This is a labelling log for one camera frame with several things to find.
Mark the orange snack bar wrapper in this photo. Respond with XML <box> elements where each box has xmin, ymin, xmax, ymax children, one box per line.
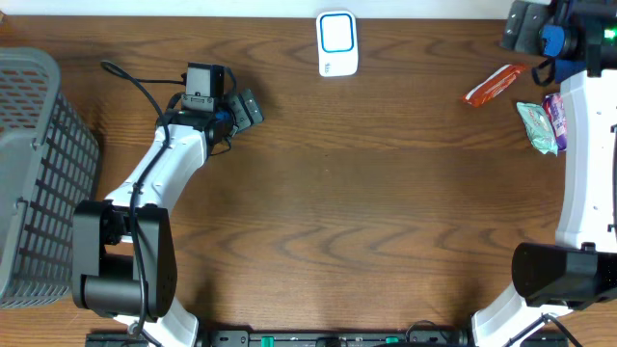
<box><xmin>462</xmin><ymin>64</ymin><xmax>528</xmax><ymax>107</ymax></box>

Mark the red purple pad package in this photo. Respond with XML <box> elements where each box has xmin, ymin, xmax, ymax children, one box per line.
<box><xmin>542</xmin><ymin>93</ymin><xmax>567</xmax><ymax>151</ymax></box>

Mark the teal wet wipes packet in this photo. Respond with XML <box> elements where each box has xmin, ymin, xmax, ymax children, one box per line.
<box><xmin>516</xmin><ymin>102</ymin><xmax>558</xmax><ymax>155</ymax></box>

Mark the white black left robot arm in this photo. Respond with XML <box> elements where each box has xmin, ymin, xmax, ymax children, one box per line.
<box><xmin>71</xmin><ymin>89</ymin><xmax>264</xmax><ymax>346</ymax></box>

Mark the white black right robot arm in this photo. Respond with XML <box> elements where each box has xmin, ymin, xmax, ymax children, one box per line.
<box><xmin>469</xmin><ymin>1</ymin><xmax>616</xmax><ymax>346</ymax></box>

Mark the white barcode scanner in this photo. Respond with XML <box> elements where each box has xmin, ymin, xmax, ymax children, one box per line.
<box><xmin>315</xmin><ymin>11</ymin><xmax>360</xmax><ymax>77</ymax></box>

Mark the grey plastic mesh basket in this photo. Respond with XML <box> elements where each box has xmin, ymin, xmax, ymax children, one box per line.
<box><xmin>1</xmin><ymin>47</ymin><xmax>100</xmax><ymax>309</ymax></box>

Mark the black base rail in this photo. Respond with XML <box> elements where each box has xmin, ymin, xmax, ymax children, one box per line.
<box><xmin>84</xmin><ymin>327</ymin><xmax>570</xmax><ymax>347</ymax></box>

